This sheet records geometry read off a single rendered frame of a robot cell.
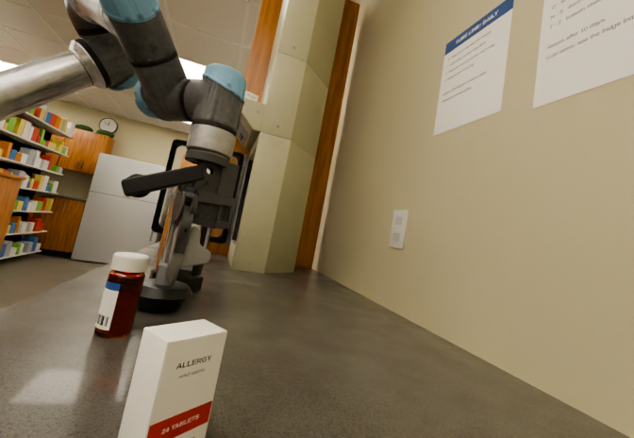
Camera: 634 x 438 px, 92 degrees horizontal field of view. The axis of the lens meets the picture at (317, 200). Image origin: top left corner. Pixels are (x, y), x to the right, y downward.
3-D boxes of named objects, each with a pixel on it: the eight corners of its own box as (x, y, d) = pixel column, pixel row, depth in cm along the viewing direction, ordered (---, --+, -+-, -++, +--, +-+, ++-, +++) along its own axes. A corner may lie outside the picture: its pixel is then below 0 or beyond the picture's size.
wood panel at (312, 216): (309, 267, 149) (358, 8, 165) (311, 268, 146) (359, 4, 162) (206, 251, 134) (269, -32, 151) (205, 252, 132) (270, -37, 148)
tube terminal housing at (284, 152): (283, 265, 137) (315, 104, 146) (303, 278, 107) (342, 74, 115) (226, 257, 130) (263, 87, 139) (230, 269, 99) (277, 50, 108)
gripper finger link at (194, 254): (207, 288, 48) (218, 229, 50) (166, 286, 44) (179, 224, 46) (202, 286, 50) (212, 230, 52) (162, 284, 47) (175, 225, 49)
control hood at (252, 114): (250, 150, 135) (255, 129, 136) (260, 131, 104) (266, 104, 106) (223, 143, 132) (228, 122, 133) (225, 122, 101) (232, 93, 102)
